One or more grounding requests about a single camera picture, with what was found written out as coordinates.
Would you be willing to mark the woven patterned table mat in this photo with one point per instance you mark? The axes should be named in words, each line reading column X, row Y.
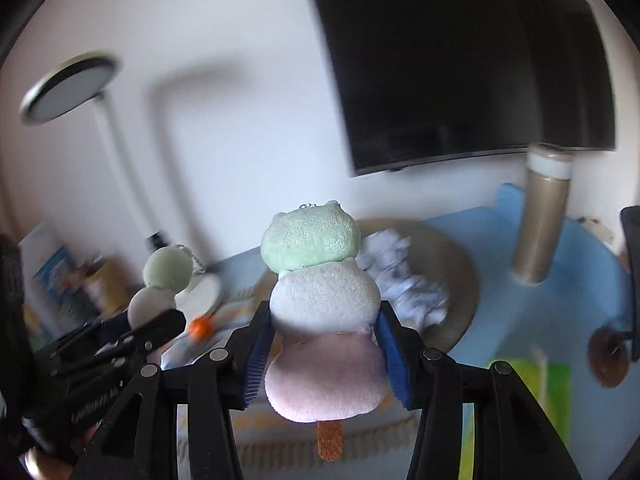
column 240, row 305

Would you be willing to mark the row of upright books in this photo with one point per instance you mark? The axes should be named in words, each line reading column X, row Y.
column 50, row 265

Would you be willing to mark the white desk lamp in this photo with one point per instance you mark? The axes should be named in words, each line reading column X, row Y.
column 67, row 87

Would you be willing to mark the small orange ball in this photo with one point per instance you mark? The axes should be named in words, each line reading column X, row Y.
column 201, row 328

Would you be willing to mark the dango plush with faces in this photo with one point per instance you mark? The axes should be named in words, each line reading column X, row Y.
column 320, row 300

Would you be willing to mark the brown ribbed glass bowl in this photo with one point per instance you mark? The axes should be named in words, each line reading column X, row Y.
column 457, row 280

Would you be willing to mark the brown round disc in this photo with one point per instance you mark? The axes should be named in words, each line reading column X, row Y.
column 607, row 357

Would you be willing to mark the plain dango plush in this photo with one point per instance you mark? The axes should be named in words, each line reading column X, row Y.
column 165, row 270

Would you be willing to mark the brown paper pen holder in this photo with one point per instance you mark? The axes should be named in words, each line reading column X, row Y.
column 107, row 285

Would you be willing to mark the black monitor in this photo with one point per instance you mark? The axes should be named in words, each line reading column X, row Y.
column 450, row 60

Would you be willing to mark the person's left hand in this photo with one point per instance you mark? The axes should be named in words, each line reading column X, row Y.
column 47, row 467

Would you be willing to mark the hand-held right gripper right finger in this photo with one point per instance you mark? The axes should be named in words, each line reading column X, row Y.
column 395, row 360

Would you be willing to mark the green packet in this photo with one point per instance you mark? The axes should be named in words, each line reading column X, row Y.
column 530, row 390

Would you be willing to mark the group of paper balls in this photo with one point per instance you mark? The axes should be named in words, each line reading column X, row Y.
column 400, row 270

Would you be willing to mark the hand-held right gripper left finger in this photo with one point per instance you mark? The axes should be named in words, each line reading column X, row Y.
column 257, row 360

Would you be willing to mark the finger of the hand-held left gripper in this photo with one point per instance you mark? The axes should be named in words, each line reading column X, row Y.
column 116, row 329
column 155, row 330

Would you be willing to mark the gold thermos bottle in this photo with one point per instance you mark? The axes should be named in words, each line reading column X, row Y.
column 540, row 220

